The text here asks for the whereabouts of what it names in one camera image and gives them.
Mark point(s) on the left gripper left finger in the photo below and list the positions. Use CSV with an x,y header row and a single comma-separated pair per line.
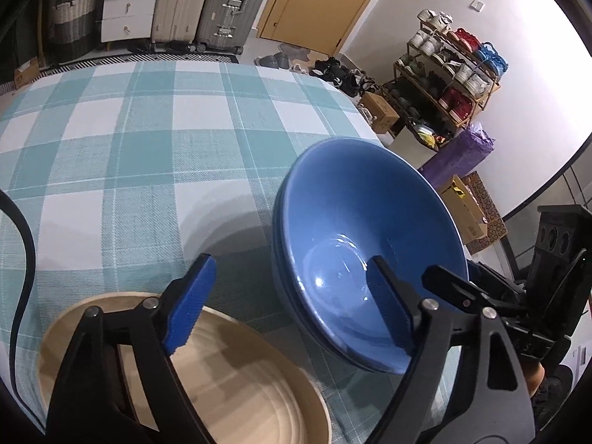
x,y
182,301

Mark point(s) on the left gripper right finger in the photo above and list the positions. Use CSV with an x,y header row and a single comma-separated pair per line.
x,y
397,303

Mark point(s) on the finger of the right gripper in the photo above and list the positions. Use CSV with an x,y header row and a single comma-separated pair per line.
x,y
446,286

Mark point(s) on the large blue bowl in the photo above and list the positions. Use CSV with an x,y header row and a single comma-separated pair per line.
x,y
343,202

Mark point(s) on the person's right hand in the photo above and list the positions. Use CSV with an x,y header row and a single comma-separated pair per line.
x,y
534,374

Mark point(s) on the large cardboard box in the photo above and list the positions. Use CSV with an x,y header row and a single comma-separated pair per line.
x,y
467,214

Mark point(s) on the beige ceramic plate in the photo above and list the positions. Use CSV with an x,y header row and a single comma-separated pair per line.
x,y
244,389

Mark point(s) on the purple plastic bag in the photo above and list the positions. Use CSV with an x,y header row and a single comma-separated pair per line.
x,y
458,157

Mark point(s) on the white trash bin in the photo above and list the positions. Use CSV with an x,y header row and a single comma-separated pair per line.
x,y
408,147

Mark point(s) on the teal checkered tablecloth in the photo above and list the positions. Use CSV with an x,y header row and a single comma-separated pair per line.
x,y
126,172

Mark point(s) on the small cardboard box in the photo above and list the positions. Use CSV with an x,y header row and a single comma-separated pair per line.
x,y
378,112

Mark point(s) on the wooden shoe rack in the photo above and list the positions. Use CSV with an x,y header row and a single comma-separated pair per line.
x,y
445,78

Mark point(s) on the grey slipper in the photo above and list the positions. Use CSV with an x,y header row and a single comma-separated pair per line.
x,y
279,60

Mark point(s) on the woven laundry basket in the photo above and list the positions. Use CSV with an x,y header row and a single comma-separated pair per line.
x,y
72,29

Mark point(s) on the wooden door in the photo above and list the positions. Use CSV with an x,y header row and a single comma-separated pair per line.
x,y
319,25

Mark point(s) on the white drawer dresser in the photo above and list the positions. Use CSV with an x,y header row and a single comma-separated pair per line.
x,y
127,2

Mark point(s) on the silver hard suitcase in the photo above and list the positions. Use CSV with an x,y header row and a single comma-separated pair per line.
x,y
225,25

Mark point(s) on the beige hard suitcase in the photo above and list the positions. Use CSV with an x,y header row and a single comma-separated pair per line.
x,y
176,20

